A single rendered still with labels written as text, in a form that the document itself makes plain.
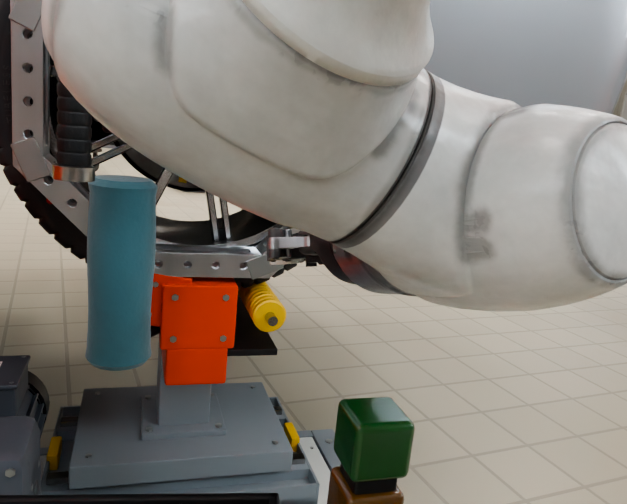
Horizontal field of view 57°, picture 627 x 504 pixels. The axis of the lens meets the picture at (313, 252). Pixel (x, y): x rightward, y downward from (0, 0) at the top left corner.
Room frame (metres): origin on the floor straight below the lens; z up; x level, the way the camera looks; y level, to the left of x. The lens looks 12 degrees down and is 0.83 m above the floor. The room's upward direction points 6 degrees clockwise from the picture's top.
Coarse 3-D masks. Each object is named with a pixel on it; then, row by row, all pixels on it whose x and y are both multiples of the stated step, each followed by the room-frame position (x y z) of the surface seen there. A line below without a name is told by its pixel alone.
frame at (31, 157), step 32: (32, 0) 0.81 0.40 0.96; (32, 32) 0.81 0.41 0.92; (32, 64) 0.81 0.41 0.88; (32, 96) 0.81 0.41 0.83; (32, 128) 0.81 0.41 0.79; (32, 160) 0.81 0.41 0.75; (64, 192) 0.82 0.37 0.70; (160, 256) 0.86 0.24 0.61; (192, 256) 0.88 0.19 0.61; (224, 256) 0.89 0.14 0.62; (256, 256) 0.91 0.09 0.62
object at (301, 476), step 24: (72, 408) 1.17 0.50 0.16; (72, 432) 1.08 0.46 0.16; (288, 432) 1.14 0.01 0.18; (48, 456) 0.97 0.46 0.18; (48, 480) 0.90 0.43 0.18; (192, 480) 0.96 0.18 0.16; (216, 480) 0.97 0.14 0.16; (240, 480) 0.98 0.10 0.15; (264, 480) 1.00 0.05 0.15; (288, 480) 1.01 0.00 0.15; (312, 480) 1.00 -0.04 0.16
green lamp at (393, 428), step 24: (360, 408) 0.34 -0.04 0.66; (384, 408) 0.34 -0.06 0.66; (336, 432) 0.34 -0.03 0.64; (360, 432) 0.31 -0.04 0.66; (384, 432) 0.32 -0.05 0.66; (408, 432) 0.32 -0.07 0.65; (360, 456) 0.31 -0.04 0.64; (384, 456) 0.32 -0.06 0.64; (408, 456) 0.32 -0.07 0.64; (360, 480) 0.31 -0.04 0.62
